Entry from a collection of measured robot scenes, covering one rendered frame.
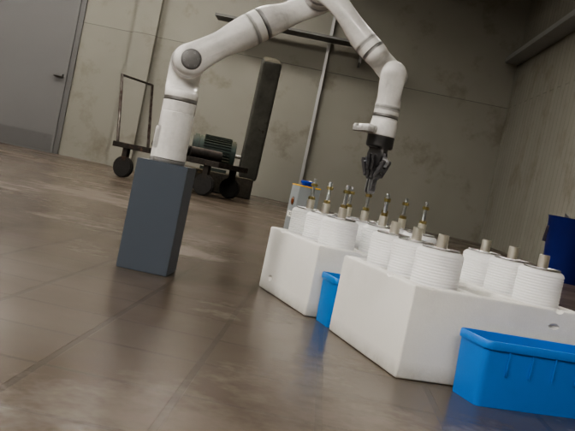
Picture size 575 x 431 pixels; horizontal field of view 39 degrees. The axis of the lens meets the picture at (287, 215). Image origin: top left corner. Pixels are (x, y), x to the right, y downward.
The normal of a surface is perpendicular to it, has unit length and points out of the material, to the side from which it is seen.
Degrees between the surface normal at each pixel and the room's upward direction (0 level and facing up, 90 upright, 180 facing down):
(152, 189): 90
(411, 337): 90
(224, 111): 90
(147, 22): 90
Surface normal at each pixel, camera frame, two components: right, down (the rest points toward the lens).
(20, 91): -0.05, 0.04
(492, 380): 0.27, 0.14
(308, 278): -0.92, -0.18
